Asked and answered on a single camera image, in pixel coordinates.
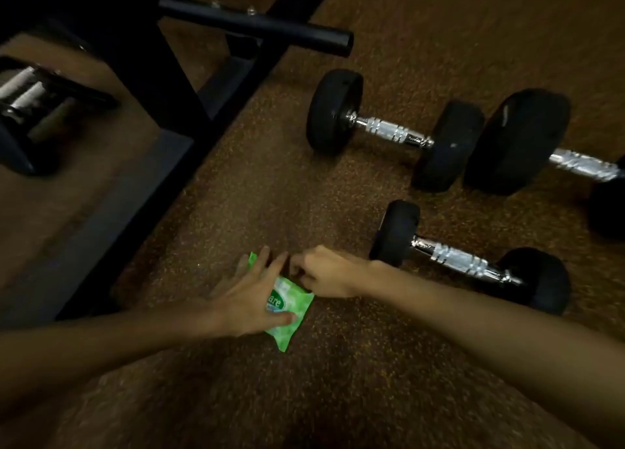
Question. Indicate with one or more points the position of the person's left hand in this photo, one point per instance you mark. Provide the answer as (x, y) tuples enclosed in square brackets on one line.
[(244, 302)]

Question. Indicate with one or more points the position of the person's right hand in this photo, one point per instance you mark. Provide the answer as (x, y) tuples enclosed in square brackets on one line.
[(332, 273)]

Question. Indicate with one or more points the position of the green wet wipes packet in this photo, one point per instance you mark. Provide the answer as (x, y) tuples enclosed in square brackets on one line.
[(289, 327)]

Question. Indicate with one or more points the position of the small black chrome dumbbell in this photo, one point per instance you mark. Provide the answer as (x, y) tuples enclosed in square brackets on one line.
[(459, 261)]

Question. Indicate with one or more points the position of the medium black chrome dumbbell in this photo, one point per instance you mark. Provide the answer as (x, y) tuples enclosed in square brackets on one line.
[(334, 109)]

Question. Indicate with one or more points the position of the large black chrome dumbbell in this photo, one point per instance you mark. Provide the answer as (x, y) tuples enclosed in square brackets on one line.
[(517, 141)]

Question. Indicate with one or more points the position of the person's right forearm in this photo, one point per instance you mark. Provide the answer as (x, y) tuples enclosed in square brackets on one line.
[(488, 331)]

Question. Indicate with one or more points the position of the person's left forearm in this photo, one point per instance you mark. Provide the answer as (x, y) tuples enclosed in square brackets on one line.
[(97, 351)]

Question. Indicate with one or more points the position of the black metal bench frame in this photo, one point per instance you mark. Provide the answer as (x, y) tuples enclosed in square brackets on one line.
[(146, 73)]

